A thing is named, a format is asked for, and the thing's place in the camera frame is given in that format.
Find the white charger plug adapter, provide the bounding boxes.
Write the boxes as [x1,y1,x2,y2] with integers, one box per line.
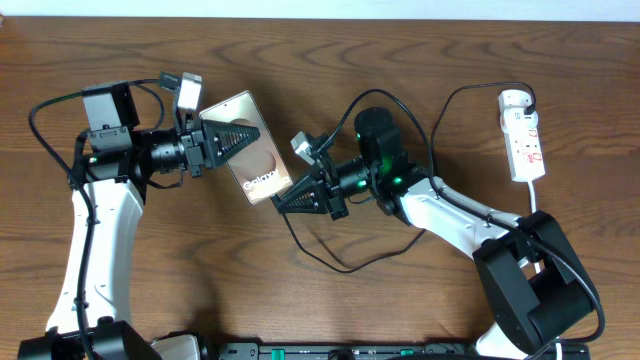
[498,89,532,112]

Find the white power strip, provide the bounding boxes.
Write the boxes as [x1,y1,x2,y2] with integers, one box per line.
[500,107,545,183]

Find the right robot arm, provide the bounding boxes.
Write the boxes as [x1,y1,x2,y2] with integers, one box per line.
[274,107,605,359]

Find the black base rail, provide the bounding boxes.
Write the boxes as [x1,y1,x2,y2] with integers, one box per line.
[149,329,591,360]

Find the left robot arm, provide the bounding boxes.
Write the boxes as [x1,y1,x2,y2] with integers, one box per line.
[18,73,260,359]

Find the white power strip cord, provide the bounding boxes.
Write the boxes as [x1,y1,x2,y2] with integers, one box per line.
[526,180,564,360]

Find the black USB charging cable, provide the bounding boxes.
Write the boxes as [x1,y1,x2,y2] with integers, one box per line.
[269,81,538,275]

